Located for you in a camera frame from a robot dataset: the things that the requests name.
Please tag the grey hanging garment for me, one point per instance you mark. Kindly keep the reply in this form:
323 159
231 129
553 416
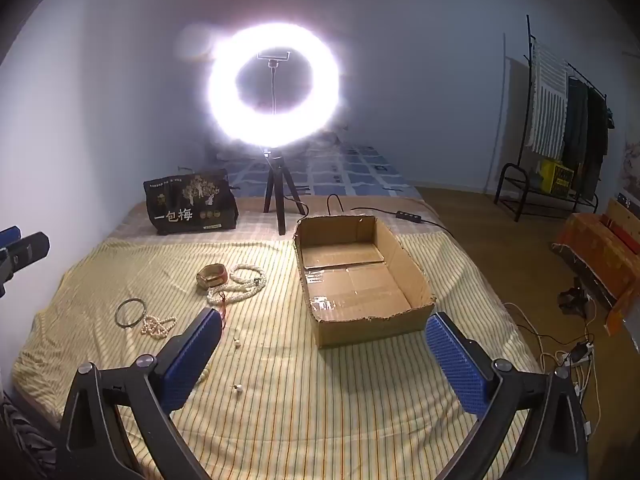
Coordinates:
575 120

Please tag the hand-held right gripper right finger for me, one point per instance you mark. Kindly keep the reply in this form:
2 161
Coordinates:
457 365

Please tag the black printed snack bag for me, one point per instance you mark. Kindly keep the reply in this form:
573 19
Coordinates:
190 205

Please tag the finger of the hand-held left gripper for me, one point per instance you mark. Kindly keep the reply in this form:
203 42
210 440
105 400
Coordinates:
9 236

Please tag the cardboard box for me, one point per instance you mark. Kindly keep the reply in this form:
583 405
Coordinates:
360 285

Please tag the phone clamp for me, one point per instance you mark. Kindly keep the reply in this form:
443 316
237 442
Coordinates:
274 55

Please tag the black hanging garment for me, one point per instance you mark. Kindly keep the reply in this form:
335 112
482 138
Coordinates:
596 140

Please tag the pale checked bed sheet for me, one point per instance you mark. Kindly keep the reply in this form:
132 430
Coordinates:
250 225

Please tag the wide red gold bangle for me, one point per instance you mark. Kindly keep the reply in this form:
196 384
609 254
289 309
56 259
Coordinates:
212 283

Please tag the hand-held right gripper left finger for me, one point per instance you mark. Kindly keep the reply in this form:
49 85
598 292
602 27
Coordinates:
192 360

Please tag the white striped hanging cloth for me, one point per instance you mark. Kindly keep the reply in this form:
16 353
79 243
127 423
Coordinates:
547 100

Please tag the small black device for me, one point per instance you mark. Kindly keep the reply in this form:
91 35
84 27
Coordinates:
574 297

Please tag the orange cloth covered box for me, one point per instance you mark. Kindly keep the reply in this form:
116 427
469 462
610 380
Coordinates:
590 250

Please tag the wooden crate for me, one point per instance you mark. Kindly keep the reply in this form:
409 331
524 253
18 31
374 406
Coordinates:
625 217

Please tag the short white bead strand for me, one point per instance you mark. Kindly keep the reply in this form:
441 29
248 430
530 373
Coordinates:
202 376

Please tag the yellow box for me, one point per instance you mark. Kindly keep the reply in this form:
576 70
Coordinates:
557 177

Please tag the blue patterned bed sheet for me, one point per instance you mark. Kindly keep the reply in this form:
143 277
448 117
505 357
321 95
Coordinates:
350 170

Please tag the dark striped cloth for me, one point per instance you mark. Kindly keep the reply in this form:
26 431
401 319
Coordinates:
25 435

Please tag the black clothes rack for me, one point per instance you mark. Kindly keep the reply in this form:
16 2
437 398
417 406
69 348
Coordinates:
510 166

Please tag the yellow striped blanket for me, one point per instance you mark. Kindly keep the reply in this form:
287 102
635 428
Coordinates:
300 410

